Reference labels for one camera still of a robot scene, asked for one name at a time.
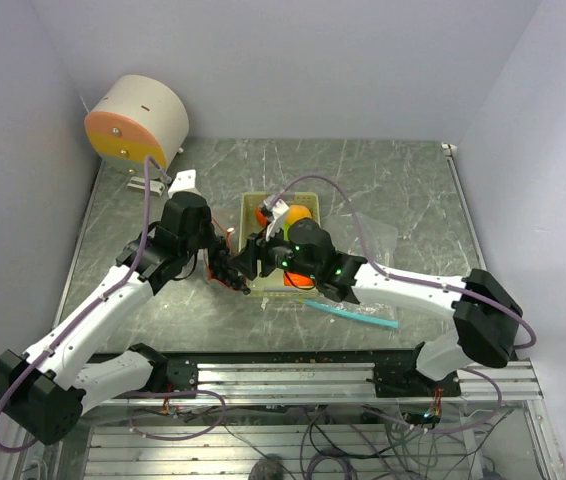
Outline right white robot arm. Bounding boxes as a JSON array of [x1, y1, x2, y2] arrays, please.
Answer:
[[230, 219, 522, 397]]

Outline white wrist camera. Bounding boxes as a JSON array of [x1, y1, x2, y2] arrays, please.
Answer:
[[167, 169, 200, 198], [259, 196, 289, 241]]

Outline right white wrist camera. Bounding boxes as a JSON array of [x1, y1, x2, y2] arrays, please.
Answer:
[[259, 196, 289, 241]]

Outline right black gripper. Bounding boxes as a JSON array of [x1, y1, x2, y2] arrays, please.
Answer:
[[228, 220, 319, 281]]

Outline small red-orange fruit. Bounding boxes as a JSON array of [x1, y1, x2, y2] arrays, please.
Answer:
[[283, 271, 315, 290]]

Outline purple cable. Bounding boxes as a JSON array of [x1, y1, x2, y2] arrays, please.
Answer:
[[262, 173, 537, 349], [0, 154, 174, 453]]

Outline loose wires under table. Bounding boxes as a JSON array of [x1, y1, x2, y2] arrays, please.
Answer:
[[127, 389, 514, 480]]

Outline yellow-green perforated plastic basket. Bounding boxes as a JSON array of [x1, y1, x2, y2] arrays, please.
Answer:
[[238, 191, 321, 298]]

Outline blue-zipper clear bag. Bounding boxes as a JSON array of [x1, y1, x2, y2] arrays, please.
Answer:
[[297, 214, 399, 329]]

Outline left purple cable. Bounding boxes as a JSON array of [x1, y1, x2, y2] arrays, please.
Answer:
[[0, 154, 174, 453]]

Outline cylindrical drawer box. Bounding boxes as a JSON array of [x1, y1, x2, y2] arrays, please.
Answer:
[[84, 74, 190, 180]]

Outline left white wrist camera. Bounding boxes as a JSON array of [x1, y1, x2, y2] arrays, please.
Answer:
[[167, 169, 200, 198]]

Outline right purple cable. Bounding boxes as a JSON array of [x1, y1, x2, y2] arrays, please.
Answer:
[[262, 173, 537, 349]]

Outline white corner clip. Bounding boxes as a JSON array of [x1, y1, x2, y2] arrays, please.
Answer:
[[441, 142, 457, 155]]

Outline orange fruit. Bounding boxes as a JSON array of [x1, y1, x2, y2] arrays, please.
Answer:
[[255, 207, 269, 228]]

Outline small silver metal bracket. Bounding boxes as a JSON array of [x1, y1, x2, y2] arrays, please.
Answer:
[[127, 176, 165, 197]]

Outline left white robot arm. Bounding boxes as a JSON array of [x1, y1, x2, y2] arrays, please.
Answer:
[[0, 191, 216, 453]]

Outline dark blue grape bunch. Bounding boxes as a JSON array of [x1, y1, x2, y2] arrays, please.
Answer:
[[208, 250, 251, 295]]

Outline aluminium rail frame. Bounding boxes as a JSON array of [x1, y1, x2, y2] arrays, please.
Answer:
[[15, 351, 566, 479]]

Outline yellow-orange peach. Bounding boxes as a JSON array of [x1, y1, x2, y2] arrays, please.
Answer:
[[285, 204, 313, 226]]

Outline red-zipper clear bag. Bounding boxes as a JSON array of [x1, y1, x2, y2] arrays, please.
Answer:
[[204, 218, 234, 285]]

